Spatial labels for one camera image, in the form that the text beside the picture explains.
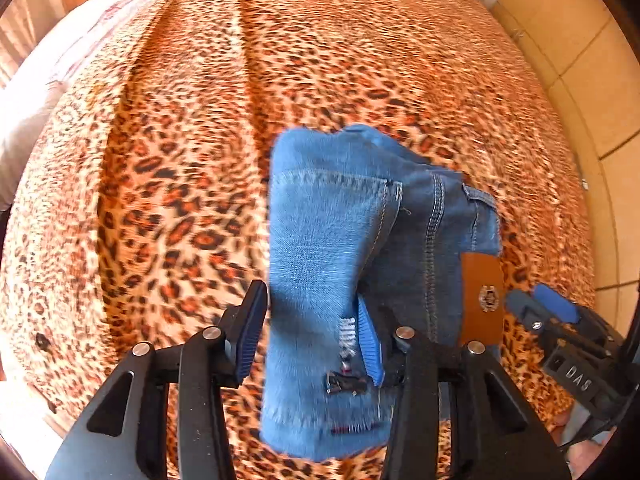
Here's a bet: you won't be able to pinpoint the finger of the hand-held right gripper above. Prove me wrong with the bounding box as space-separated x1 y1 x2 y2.
531 284 601 333
505 290 553 338

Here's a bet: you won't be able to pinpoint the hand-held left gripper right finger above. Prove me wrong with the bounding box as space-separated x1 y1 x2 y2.
356 295 573 480

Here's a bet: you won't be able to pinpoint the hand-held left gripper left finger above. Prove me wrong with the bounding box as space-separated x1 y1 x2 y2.
45 280 269 480

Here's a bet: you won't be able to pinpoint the blue denim pants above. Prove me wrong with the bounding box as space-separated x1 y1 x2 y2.
260 125 506 463

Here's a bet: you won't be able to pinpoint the person's right forearm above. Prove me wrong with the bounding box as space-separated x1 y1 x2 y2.
557 402 618 456

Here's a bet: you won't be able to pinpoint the leopard print blanket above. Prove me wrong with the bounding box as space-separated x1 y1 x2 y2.
0 0 601 480

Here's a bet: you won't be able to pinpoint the patterned curtain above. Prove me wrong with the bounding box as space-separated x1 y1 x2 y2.
0 0 51 86

